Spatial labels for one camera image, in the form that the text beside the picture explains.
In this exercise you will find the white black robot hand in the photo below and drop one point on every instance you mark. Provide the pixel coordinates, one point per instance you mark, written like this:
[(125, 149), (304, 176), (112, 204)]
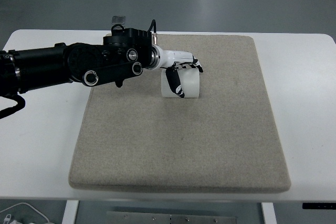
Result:
[(167, 58)]

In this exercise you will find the white plastic cup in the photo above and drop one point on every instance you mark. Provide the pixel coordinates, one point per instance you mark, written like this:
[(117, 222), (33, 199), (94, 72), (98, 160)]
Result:
[(189, 79)]

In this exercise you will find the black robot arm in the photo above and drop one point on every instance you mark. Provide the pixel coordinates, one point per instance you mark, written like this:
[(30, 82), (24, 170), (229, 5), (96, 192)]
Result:
[(124, 54)]

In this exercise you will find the beige felt mat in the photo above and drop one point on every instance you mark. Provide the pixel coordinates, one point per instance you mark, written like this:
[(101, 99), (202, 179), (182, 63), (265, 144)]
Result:
[(226, 140)]

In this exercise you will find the metal floor plate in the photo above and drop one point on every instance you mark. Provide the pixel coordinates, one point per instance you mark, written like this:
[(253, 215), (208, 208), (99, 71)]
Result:
[(117, 19)]

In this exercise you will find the black table control panel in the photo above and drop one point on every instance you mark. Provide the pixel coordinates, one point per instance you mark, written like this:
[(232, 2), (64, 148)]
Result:
[(319, 206)]

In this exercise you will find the grey metal base plate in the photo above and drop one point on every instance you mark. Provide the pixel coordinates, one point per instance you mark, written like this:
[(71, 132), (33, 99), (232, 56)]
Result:
[(138, 217)]

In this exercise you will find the white table leg frame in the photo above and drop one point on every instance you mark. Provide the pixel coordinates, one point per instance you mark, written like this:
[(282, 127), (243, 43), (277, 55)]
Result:
[(70, 212)]

